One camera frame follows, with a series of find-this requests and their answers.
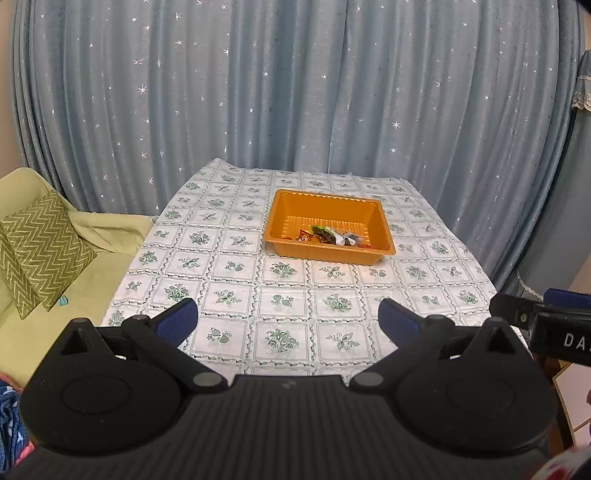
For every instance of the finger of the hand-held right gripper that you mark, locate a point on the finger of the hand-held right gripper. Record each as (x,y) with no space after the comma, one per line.
(568,300)
(512,310)

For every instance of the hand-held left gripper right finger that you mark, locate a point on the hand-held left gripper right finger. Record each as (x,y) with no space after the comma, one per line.
(395,316)

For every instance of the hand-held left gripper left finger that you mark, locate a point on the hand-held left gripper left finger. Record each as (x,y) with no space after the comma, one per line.
(178,318)

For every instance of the grey clear snack packet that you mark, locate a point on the grey clear snack packet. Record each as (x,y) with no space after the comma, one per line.
(344,238)

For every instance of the green snack packet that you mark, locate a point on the green snack packet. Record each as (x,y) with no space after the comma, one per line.
(322,230)

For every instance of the dark packet with orange print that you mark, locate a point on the dark packet with orange print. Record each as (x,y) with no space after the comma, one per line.
(304,236)

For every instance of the orange plastic tray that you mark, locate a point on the orange plastic tray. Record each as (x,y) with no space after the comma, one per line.
(286,249)

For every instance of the floral tablecloth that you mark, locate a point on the floral tablecloth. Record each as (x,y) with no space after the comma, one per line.
(231,277)

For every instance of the small blue object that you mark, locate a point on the small blue object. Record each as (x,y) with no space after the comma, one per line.
(63,302)

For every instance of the person's red and white clothing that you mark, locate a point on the person's red and white clothing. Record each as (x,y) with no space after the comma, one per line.
(565,466)

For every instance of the light green sofa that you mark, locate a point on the light green sofa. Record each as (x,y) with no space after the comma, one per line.
(27,341)

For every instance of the green zigzag pillow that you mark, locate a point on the green zigzag pillow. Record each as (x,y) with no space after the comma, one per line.
(41,249)

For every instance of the pink and blue cloth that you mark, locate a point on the pink and blue cloth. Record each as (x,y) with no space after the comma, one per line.
(11,424)

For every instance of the blue star curtain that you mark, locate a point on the blue star curtain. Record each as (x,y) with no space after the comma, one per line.
(277,92)

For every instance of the white panel with wooden frame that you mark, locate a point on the white panel with wooden frame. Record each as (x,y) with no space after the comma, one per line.
(575,401)

